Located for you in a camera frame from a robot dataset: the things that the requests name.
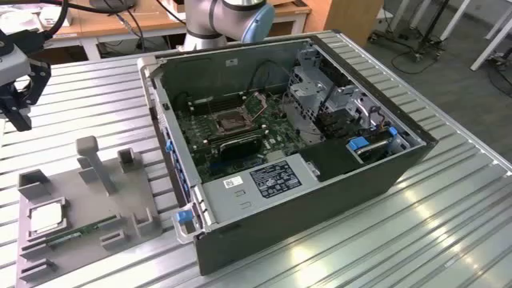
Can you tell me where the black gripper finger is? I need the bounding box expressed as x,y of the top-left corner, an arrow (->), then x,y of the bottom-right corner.
0,83 -> 18,121
9,58 -> 52,133

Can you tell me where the silver CPU green board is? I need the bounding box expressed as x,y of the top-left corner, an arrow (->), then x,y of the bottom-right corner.
28,205 -> 69,233

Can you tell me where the black RAM slot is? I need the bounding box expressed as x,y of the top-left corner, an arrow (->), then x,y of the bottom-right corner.
190,96 -> 245,105

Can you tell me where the CPU socket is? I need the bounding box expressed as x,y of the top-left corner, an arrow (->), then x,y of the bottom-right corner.
213,112 -> 261,137

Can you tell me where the white labelled box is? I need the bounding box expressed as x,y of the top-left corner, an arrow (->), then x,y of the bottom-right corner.
37,6 -> 73,27

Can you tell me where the grey plastic parts rack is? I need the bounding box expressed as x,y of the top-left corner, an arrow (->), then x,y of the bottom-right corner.
14,135 -> 165,284

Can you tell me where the wooden desk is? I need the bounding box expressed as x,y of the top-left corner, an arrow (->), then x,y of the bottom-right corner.
50,0 -> 313,58

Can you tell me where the green RAM stick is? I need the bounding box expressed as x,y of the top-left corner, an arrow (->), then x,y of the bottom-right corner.
45,220 -> 114,245

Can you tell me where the green motherboard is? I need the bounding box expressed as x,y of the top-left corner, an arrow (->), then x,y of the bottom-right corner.
174,92 -> 317,169

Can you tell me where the silver power supply unit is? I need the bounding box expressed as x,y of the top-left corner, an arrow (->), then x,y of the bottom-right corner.
201,154 -> 321,226

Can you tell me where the metal disk bay cage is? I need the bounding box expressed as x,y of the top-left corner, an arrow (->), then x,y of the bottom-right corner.
286,41 -> 361,142

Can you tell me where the black inner cover panel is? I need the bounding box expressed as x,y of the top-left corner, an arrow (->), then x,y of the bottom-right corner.
298,139 -> 362,183

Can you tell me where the wooden cabinet panel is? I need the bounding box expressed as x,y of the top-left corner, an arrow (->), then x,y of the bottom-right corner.
322,0 -> 386,47

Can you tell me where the hard disk in blue carrier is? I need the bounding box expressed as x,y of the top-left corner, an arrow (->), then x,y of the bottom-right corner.
345,128 -> 401,165

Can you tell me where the black open PC case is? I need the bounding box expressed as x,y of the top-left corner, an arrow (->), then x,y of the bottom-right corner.
136,29 -> 438,277

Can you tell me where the black wheeled stand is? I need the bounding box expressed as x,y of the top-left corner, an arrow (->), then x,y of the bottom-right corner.
366,0 -> 453,62

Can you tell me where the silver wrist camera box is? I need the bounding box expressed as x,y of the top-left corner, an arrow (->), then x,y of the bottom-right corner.
0,47 -> 32,87

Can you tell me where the black robot cable hose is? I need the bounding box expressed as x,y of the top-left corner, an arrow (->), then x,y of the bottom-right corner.
37,0 -> 70,34

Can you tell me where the black looped wire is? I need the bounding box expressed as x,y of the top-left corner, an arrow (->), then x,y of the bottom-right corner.
249,59 -> 289,94

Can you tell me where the metal socket cover frame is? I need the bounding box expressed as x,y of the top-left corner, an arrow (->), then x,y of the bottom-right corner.
241,92 -> 269,119

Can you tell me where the black floor cable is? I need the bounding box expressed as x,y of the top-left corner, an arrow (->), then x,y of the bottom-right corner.
390,44 -> 437,75

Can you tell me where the white table frame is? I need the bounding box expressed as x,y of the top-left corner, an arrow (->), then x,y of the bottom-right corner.
469,0 -> 512,71

